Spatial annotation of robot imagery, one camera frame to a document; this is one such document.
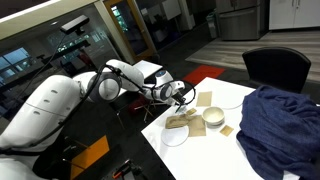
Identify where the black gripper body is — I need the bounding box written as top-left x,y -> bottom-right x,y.
173,91 -> 185,104

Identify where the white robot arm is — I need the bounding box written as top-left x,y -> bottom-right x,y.
0,59 -> 186,180

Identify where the small tan cork piece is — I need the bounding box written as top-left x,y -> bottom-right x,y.
185,108 -> 197,116

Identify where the crumpled brown paper napkin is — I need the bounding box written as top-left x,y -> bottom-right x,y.
165,114 -> 192,129

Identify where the red floor mat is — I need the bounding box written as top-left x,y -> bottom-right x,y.
184,65 -> 225,85

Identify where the clear round plate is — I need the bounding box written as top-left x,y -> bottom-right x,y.
161,126 -> 189,147

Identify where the white ceramic bowl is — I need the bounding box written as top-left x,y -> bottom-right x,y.
202,107 -> 225,126

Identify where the white round plate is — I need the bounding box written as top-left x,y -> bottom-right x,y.
216,93 -> 243,109

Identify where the small tan sponge piece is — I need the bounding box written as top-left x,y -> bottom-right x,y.
220,125 -> 233,136

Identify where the stainless steel appliance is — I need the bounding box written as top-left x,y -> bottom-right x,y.
216,0 -> 267,41

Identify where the orange floor mat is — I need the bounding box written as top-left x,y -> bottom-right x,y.
70,136 -> 110,180

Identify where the dark blue cloth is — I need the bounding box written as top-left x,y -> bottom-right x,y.
236,85 -> 320,180

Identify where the black office chair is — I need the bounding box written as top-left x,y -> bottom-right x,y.
242,47 -> 311,93

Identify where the white cabinet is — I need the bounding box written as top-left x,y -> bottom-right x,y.
269,0 -> 320,30

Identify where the orange handled clamp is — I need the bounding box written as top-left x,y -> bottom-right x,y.
112,159 -> 142,180

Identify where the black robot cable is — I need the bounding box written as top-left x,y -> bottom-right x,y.
0,64 -> 197,156

